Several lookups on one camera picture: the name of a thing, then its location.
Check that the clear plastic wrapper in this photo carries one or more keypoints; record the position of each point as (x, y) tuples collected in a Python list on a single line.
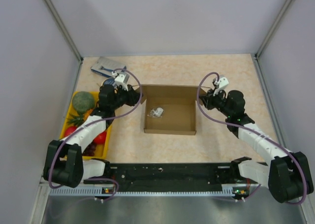
[(156, 112)]

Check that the brown cardboard box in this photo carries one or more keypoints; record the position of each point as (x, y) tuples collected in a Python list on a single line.
[(179, 104)]

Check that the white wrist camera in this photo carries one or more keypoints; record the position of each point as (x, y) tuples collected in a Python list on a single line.
[(120, 80), (220, 84)]

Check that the aluminium frame post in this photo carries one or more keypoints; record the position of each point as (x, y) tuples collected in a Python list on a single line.
[(63, 30), (274, 27)]

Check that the red apple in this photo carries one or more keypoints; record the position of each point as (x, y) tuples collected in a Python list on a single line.
[(69, 131)]

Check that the orange toy pineapple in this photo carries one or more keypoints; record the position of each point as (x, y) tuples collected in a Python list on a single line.
[(79, 119)]

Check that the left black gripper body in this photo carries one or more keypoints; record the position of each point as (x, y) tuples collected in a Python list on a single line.
[(123, 97)]

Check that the red tomato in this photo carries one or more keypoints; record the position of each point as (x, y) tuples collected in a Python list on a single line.
[(101, 138)]

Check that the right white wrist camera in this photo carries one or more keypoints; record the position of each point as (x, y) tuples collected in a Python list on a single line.
[(220, 84)]

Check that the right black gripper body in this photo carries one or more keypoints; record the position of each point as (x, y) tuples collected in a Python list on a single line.
[(218, 102)]

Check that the blue razor package box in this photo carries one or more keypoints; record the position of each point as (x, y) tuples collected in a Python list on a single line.
[(104, 66)]

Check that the right aluminium frame post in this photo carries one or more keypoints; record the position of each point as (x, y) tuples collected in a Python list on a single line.
[(274, 27)]

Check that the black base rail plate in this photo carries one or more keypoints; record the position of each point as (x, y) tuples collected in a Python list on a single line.
[(175, 177)]

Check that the white slotted cable duct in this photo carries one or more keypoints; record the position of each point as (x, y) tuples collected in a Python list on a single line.
[(101, 191)]

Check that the green cantaloupe melon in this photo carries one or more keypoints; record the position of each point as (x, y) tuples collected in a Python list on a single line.
[(83, 101)]

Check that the yellow plastic tray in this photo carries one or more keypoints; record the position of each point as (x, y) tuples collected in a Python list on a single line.
[(98, 147)]

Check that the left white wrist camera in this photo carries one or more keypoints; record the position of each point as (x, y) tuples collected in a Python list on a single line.
[(120, 80)]

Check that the purple grape bunch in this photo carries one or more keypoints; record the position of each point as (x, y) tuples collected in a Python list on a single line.
[(90, 150)]

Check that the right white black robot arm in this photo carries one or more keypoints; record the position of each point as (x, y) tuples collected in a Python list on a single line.
[(286, 174)]

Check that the left aluminium frame post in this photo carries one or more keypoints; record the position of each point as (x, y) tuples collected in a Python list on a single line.
[(63, 30)]

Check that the blue tape roll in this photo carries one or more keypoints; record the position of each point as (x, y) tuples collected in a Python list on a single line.
[(109, 81)]

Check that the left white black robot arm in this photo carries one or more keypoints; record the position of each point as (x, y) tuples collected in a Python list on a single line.
[(64, 165)]

